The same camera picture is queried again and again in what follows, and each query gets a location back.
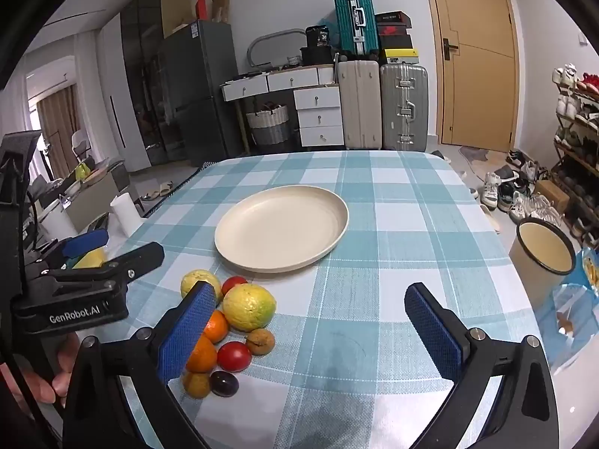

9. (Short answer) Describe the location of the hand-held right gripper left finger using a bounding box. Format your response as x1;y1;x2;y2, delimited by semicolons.
63;281;218;449

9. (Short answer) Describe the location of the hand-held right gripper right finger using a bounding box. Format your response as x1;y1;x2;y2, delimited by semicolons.
404;282;557;449

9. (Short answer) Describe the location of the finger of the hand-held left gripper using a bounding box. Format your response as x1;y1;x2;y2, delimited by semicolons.
47;242;165;296
28;229;110;276

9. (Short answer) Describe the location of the orange mandarin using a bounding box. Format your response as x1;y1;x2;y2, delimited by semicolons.
186;334;219;374
203;309;230;344

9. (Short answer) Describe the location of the small yellow green guava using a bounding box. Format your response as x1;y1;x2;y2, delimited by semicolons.
180;269;223;302

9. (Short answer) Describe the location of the red tomato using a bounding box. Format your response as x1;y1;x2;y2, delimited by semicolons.
221;276;249;296
216;340;253;373

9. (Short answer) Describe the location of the dark purple plum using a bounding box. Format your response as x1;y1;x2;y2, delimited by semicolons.
209;370;240;397

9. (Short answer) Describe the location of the large yellow green guava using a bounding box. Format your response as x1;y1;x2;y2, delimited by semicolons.
222;283;277;333

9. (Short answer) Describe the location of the brown round fruit with stem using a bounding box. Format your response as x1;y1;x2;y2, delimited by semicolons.
246;328;276;356

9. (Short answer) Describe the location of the cream round plate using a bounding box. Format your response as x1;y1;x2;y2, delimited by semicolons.
214;186;350;272

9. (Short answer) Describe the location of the person's left hand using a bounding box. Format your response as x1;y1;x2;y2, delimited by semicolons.
7;333;81;405

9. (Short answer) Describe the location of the yellow package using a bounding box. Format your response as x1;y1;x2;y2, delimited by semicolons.
70;248;106;269

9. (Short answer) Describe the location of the grey side cabinet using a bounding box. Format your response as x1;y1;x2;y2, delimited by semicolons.
66;164;141;232

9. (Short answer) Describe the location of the white paper towel roll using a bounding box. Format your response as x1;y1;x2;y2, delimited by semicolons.
110;193;141;237

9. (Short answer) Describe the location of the pair of slippers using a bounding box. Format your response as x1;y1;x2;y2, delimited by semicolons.
140;181;175;202

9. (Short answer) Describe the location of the white chair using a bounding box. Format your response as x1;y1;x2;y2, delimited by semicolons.
70;128;92;160

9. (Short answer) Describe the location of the teal checked tablecloth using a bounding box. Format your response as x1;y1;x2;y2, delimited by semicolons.
70;150;569;449

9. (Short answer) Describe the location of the beige bin with black rim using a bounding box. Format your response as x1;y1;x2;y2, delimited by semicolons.
508;216;577;312

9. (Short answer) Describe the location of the brown curtain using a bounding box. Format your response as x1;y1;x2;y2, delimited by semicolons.
36;85;82;183

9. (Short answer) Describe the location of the white wardrobe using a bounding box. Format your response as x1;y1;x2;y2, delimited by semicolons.
96;12;153;174

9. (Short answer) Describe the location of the blue snack bag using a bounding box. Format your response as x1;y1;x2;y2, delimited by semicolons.
538;248;599;375

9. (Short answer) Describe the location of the pile of sneakers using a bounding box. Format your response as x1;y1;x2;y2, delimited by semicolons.
468;150;569;235

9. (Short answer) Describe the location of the dark glass cabinet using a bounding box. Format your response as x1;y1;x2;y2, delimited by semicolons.
121;0;174;162

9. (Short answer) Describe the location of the grey floor rug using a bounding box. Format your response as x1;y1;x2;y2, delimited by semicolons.
457;145;516;183

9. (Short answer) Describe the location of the small cardboard box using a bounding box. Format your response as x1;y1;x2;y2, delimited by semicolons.
533;180;571;213

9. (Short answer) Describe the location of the woven basket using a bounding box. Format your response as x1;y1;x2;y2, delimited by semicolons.
246;104;291;146

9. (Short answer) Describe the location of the grey refrigerator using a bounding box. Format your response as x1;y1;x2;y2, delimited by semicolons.
156;19;244;167

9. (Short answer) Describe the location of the shoe rack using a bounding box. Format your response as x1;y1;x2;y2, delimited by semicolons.
552;63;599;248

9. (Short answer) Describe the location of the white drawer dresser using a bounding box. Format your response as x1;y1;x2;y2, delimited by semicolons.
221;66;344;155

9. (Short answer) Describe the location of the silver suitcase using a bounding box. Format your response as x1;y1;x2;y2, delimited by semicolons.
380;63;430;152

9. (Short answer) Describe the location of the beige suitcase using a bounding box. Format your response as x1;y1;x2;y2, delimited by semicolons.
337;59;382;150

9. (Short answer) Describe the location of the wooden door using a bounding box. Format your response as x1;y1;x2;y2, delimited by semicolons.
420;0;520;153

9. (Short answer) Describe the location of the black storage box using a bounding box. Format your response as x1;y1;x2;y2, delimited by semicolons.
299;46;334;65

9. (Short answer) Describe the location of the yellow shoebox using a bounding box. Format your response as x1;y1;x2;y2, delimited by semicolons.
379;48;419;65

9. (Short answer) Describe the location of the black printed bag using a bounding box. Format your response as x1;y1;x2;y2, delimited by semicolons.
305;24;332;48

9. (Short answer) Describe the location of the red and black shoebox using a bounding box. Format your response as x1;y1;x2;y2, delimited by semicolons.
377;27;413;50

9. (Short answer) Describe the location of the teal suitcase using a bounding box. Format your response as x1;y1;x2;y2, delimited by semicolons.
333;0;379;57

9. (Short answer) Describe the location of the oval grey frame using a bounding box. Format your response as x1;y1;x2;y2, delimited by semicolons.
246;29;307;70

